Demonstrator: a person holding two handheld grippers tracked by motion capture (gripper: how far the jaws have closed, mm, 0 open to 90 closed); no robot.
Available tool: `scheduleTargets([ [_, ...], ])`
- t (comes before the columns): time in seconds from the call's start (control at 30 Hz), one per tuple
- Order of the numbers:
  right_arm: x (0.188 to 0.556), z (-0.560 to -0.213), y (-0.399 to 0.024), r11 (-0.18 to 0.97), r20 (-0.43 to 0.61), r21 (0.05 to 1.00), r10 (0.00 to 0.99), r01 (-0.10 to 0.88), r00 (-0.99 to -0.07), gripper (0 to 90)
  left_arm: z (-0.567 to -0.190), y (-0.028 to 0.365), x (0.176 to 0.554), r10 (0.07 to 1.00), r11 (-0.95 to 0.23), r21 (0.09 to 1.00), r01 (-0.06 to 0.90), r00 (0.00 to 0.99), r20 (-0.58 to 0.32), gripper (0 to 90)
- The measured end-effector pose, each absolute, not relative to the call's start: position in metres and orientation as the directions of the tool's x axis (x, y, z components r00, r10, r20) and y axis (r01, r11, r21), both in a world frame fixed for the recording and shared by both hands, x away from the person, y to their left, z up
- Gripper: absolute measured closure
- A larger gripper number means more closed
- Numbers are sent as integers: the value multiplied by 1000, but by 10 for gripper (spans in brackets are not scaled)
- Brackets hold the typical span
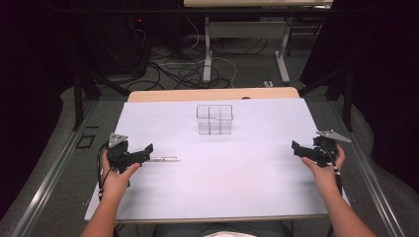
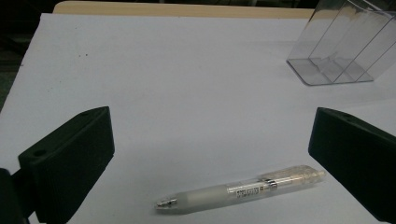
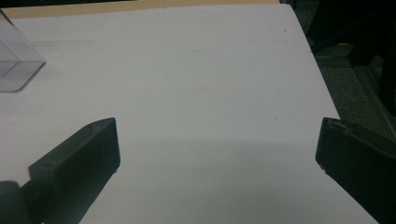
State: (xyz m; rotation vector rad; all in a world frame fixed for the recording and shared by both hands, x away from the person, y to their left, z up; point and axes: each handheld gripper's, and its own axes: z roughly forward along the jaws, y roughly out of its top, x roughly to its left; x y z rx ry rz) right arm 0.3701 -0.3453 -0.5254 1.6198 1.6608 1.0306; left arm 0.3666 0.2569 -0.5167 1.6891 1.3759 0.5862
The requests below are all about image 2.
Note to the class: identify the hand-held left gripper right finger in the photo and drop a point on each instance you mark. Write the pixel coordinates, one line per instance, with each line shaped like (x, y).
(355, 155)

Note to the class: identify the clear plastic pen holder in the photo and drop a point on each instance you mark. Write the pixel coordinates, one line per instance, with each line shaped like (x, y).
(342, 46)

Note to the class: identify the translucent white pen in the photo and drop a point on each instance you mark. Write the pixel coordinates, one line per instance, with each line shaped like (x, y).
(236, 191)

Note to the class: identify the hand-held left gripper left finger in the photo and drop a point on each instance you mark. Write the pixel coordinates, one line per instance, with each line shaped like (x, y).
(68, 161)

